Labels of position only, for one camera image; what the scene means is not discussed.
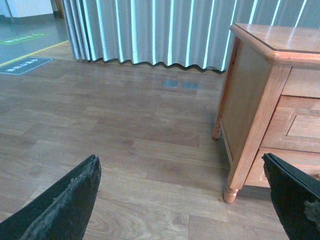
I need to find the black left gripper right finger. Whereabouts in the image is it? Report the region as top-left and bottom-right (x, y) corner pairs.
(262, 153), (320, 240)

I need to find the wooden drawer cabinet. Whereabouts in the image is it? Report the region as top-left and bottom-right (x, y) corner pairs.
(212, 23), (320, 204)

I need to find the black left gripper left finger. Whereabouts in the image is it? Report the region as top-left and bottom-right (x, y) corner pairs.
(0, 155), (102, 240)

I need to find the right metal floor socket plate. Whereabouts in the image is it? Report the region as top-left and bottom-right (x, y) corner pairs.
(182, 82), (199, 90)

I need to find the left metal floor socket plate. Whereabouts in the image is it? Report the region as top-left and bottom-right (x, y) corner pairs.
(162, 80), (178, 88)

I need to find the grey striped curtain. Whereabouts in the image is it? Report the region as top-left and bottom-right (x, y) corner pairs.
(62, 0), (320, 71)

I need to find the metal floor socket plate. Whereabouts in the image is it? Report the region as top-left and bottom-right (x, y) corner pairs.
(182, 82), (199, 90)
(162, 80), (178, 88)

